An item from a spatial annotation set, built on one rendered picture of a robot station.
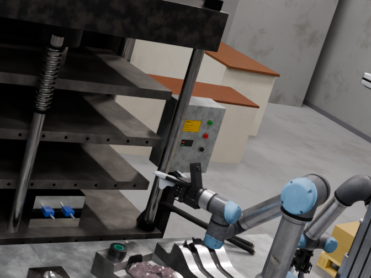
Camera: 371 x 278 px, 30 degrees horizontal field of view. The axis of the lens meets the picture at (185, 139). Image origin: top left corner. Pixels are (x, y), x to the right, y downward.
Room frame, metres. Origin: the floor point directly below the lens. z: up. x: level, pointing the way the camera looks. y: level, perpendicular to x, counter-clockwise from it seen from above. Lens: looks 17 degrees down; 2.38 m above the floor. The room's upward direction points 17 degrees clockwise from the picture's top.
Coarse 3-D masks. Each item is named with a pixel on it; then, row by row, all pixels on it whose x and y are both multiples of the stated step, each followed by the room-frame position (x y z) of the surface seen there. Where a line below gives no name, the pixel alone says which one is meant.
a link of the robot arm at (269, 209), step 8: (320, 176) 2.30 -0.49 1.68; (328, 184) 2.29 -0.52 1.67; (328, 192) 2.27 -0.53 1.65; (272, 200) 2.39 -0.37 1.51; (248, 208) 2.44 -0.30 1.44; (256, 208) 2.41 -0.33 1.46; (264, 208) 2.39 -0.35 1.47; (272, 208) 2.37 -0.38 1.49; (240, 216) 2.43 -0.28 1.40; (248, 216) 2.41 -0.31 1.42; (256, 216) 2.40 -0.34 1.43; (264, 216) 2.39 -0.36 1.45; (272, 216) 2.38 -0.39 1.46; (240, 224) 2.42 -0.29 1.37; (248, 224) 2.41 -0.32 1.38; (256, 224) 2.41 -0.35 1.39; (240, 232) 2.44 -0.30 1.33
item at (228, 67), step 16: (144, 48) 10.05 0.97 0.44; (160, 48) 9.68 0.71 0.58; (176, 48) 9.34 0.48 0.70; (224, 48) 9.45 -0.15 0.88; (144, 64) 9.94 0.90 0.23; (160, 64) 9.58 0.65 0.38; (176, 64) 9.24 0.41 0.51; (208, 64) 8.64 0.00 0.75; (224, 64) 8.38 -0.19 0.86; (240, 64) 8.61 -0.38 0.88; (256, 64) 8.96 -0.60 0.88; (208, 80) 8.55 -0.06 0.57; (224, 80) 8.35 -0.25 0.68; (240, 80) 8.48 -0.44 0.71; (256, 80) 8.62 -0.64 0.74; (272, 80) 8.76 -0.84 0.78; (256, 96) 8.66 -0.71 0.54; (256, 128) 8.76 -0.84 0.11
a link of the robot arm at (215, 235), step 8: (208, 224) 2.37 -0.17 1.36; (216, 224) 2.33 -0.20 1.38; (232, 224) 2.41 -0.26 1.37; (208, 232) 2.34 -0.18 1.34; (216, 232) 2.33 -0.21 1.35; (224, 232) 2.34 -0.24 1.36; (232, 232) 2.40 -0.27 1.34; (208, 240) 2.34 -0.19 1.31; (216, 240) 2.33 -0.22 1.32; (224, 240) 2.36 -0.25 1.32; (216, 248) 2.33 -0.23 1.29
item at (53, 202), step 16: (32, 192) 3.05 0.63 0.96; (48, 192) 3.10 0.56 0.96; (64, 192) 3.15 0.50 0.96; (80, 192) 3.21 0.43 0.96; (32, 208) 3.02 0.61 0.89; (48, 208) 3.07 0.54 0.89; (64, 208) 3.12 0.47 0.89; (80, 208) 3.18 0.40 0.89; (32, 224) 3.03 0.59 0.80; (48, 224) 3.08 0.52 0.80; (64, 224) 3.14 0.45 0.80
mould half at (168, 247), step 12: (156, 252) 3.11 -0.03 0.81; (168, 252) 3.06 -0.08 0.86; (180, 252) 2.98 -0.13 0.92; (204, 252) 3.04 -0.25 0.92; (216, 252) 3.09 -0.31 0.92; (168, 264) 3.02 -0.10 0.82; (180, 264) 2.96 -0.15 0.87; (192, 264) 2.94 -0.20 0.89; (204, 264) 2.98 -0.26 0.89; (228, 264) 3.06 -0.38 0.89; (192, 276) 2.88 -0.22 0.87; (204, 276) 2.88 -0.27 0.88; (216, 276) 2.91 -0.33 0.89; (240, 276) 2.98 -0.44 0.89
